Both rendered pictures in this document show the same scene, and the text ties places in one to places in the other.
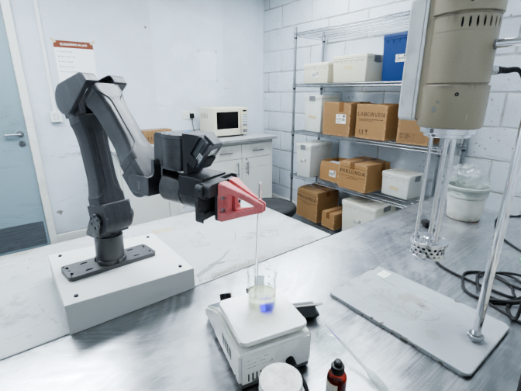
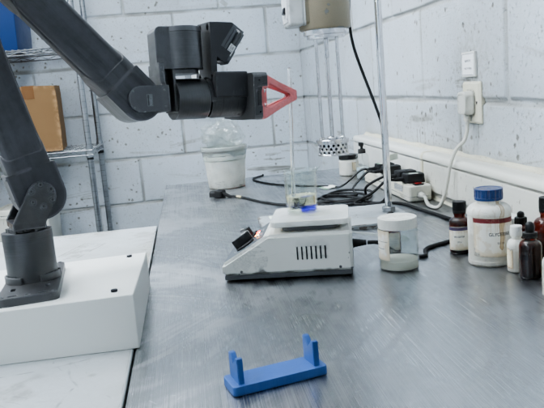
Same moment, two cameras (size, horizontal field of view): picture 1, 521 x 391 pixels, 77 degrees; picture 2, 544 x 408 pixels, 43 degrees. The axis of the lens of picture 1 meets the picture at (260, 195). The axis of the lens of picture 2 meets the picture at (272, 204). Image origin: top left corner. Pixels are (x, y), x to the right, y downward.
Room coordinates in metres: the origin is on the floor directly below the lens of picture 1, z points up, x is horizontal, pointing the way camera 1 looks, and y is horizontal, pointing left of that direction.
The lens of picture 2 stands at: (-0.01, 0.94, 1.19)
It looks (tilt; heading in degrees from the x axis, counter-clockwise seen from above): 10 degrees down; 301
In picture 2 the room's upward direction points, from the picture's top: 5 degrees counter-clockwise
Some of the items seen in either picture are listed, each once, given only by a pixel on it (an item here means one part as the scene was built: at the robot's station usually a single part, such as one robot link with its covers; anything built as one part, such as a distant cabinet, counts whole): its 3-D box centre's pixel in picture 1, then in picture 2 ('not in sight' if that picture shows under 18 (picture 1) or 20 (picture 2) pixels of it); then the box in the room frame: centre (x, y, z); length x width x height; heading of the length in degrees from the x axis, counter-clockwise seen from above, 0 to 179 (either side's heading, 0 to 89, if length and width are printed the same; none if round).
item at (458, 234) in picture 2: not in sight; (459, 227); (0.28, -0.14, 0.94); 0.03 x 0.03 x 0.08
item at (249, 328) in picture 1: (260, 313); (310, 215); (0.48, 0.00, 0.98); 0.12 x 0.12 x 0.01; 25
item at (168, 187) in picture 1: (180, 184); (187, 95); (0.58, 0.15, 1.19); 0.07 x 0.06 x 0.07; 60
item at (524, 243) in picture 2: not in sight; (530, 248); (0.16, -0.02, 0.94); 0.03 x 0.03 x 0.08
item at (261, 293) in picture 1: (263, 288); (302, 189); (0.49, 0.00, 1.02); 0.06 x 0.05 x 0.08; 38
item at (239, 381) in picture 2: not in sight; (274, 363); (0.33, 0.39, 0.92); 0.10 x 0.03 x 0.04; 52
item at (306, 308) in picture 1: (297, 305); not in sight; (0.59, -0.08, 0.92); 0.09 x 0.06 x 0.04; 100
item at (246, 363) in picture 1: (255, 325); (295, 243); (0.51, 0.01, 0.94); 0.22 x 0.13 x 0.08; 25
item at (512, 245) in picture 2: not in sight; (516, 248); (0.18, -0.05, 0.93); 0.03 x 0.03 x 0.07
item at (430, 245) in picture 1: (436, 194); (329, 93); (0.59, -0.33, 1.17); 0.07 x 0.07 x 0.25
